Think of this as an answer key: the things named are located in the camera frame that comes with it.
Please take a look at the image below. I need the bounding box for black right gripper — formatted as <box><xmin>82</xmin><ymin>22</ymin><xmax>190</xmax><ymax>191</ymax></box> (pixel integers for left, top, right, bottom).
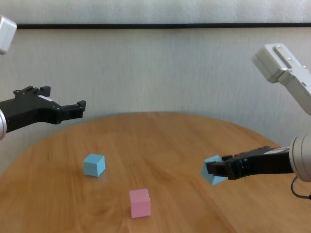
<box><xmin>206</xmin><ymin>145</ymin><xmax>295</xmax><ymax>181</ymax></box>

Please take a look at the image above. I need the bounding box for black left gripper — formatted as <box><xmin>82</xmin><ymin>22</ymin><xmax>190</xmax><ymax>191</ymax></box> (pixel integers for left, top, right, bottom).
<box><xmin>0</xmin><ymin>85</ymin><xmax>86</xmax><ymax>133</ymax></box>

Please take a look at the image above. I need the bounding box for blue cube block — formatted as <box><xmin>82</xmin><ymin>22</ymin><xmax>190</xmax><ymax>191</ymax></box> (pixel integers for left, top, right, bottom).
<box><xmin>83</xmin><ymin>154</ymin><xmax>106</xmax><ymax>177</ymax></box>
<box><xmin>201</xmin><ymin>155</ymin><xmax>230</xmax><ymax>186</ymax></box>

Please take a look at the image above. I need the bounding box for pink cube block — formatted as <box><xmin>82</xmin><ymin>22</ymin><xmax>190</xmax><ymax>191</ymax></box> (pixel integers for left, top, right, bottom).
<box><xmin>129</xmin><ymin>188</ymin><xmax>151</xmax><ymax>218</ymax></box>

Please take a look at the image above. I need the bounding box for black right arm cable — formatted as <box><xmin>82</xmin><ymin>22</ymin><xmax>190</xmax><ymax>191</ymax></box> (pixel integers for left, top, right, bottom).
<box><xmin>291</xmin><ymin>176</ymin><xmax>311</xmax><ymax>200</ymax></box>

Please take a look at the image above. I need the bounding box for black horizontal wall strip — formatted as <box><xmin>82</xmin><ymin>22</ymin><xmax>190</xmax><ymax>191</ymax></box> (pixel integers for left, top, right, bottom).
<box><xmin>17</xmin><ymin>22</ymin><xmax>311</xmax><ymax>30</ymax></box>

